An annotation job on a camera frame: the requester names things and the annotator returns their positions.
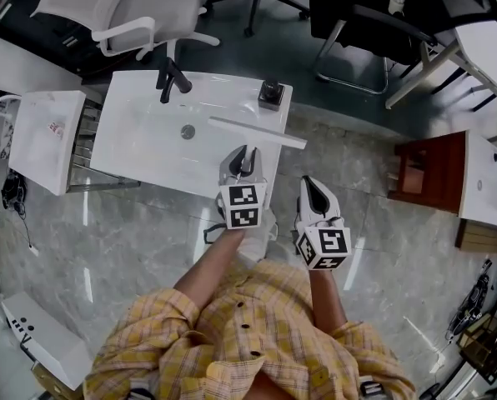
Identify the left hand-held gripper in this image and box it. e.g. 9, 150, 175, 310
215, 144, 270, 231

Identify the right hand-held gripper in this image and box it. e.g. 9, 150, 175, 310
290, 175, 354, 272

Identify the white squeegee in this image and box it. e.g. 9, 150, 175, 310
207, 115, 309, 175

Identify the person's right forearm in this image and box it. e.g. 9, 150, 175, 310
308, 267, 349, 329

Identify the person's left forearm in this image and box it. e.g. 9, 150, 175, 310
173, 227, 248, 310

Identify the person's white shoe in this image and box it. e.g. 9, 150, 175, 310
235, 207, 280, 264

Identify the black soap dispenser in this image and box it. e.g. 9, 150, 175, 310
257, 78, 287, 113

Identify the large white sink basin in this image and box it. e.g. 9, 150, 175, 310
88, 69, 294, 203

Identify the black sink faucet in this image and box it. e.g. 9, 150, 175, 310
155, 57, 193, 105

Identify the red-brown wooden cabinet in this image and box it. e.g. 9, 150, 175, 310
387, 131, 469, 216

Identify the yellow plaid shirt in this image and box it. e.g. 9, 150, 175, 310
83, 260, 419, 400

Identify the metal sink rack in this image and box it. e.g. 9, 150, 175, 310
66, 97, 143, 195

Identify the white countertop basin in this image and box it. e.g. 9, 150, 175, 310
457, 130, 497, 230

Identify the wooden crate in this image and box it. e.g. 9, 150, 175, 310
454, 217, 497, 256

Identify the white office chair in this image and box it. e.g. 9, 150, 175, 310
30, 0, 222, 63

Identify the red label sticker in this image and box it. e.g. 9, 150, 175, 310
46, 119, 66, 141

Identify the gold-framed glass box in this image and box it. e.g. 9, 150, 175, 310
456, 312, 497, 388

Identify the white desk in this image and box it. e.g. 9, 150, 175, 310
384, 12, 497, 143

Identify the white table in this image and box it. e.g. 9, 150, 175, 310
0, 29, 85, 98

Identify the white panel with black holes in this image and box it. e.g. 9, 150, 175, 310
0, 291, 95, 392

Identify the black strap loop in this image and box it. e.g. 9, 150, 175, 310
203, 222, 229, 246

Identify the black chair with chrome frame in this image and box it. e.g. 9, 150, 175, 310
309, 0, 438, 97

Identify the black device with cables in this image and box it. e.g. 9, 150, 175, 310
445, 257, 496, 342

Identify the black cable bundle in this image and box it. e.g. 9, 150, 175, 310
0, 170, 29, 221

